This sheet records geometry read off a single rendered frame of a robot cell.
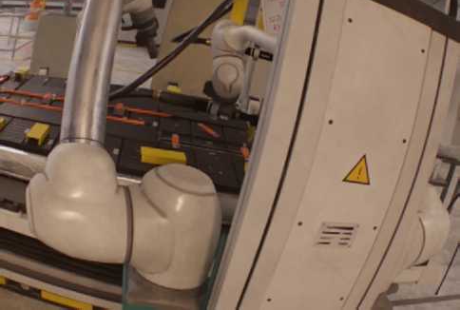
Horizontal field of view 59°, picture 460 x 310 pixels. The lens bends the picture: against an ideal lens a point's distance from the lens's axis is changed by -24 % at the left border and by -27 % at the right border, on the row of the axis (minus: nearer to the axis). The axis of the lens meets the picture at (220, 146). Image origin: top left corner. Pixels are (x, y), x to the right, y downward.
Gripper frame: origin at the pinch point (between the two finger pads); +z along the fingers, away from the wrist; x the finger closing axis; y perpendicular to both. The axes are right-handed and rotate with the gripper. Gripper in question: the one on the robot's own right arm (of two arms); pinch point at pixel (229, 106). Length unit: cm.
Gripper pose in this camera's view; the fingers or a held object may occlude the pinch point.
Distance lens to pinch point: 205.9
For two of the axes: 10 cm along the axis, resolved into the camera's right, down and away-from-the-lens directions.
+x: 2.7, -9.4, 2.0
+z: 0.4, 2.2, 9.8
